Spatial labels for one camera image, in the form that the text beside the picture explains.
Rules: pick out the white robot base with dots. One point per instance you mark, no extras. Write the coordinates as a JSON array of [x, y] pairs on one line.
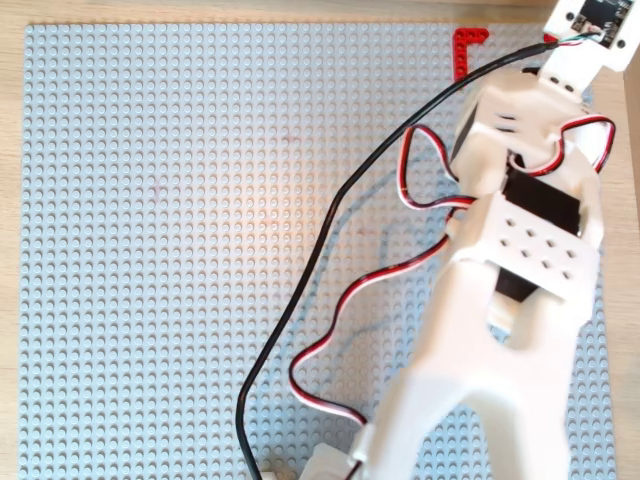
[[327, 465]]

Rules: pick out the grey Lego baseplate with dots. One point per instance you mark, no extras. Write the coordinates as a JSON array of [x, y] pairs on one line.
[[175, 225]]

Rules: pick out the red L-shaped Lego corner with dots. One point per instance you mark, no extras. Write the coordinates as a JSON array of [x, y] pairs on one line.
[[460, 50], [549, 38]]

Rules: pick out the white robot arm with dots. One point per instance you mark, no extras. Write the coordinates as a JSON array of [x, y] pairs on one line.
[[505, 360]]

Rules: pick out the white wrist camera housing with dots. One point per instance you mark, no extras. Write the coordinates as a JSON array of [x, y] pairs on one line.
[[582, 30]]

